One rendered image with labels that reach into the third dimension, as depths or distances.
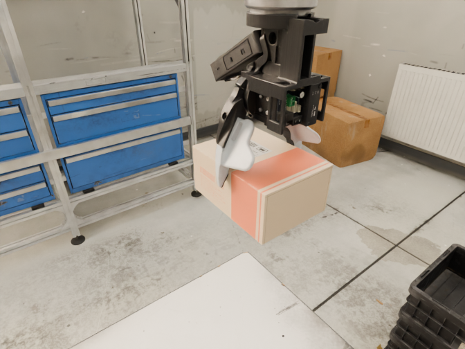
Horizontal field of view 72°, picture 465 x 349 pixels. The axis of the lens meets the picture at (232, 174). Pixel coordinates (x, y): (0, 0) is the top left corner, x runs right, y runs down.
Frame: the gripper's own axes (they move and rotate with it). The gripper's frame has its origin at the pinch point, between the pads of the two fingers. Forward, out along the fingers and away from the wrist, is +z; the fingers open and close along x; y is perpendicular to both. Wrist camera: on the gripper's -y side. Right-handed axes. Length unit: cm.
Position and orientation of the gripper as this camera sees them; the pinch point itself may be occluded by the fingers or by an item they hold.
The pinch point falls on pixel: (258, 168)
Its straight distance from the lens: 45.4
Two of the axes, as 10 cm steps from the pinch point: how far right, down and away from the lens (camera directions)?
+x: 8.0, -3.0, 5.1
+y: 6.0, 4.2, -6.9
